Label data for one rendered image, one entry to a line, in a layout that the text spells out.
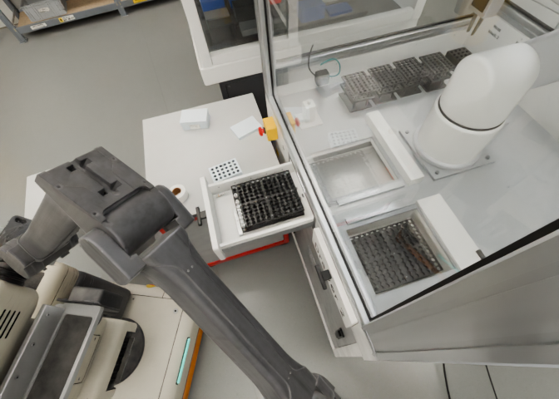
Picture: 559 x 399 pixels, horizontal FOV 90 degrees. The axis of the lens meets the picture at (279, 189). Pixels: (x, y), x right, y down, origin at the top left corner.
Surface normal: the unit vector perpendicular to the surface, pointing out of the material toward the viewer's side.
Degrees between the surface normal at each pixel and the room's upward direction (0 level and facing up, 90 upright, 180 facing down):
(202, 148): 0
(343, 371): 0
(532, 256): 90
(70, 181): 31
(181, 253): 47
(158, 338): 0
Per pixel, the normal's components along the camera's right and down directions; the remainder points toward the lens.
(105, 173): 0.43, -0.61
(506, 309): -0.95, 0.28
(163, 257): 0.70, -0.34
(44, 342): 0.99, 0.07
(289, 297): -0.06, -0.51
